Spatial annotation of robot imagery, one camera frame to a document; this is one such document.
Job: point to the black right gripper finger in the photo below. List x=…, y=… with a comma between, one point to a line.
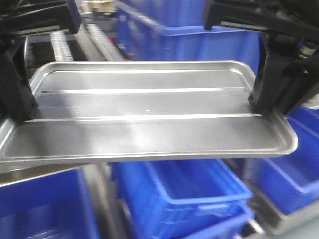
x=303, y=84

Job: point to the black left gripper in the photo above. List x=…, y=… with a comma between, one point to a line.
x=19, y=18

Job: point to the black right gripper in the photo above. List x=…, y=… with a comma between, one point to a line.
x=291, y=20

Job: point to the small silver ribbed tray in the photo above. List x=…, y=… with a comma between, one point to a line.
x=91, y=112

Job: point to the steel front shelf beam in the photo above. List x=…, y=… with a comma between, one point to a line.
x=14, y=174

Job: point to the blue bin lower right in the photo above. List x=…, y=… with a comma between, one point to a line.
x=291, y=181

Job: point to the blue bin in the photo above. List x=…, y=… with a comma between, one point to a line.
x=56, y=206
x=291, y=181
x=182, y=199

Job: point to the blue bin lower left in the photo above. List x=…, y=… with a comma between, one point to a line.
x=56, y=206

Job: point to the blue crate upper background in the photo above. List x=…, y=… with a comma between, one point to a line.
x=172, y=30

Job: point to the blue bin lower middle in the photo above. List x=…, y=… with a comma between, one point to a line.
x=182, y=199

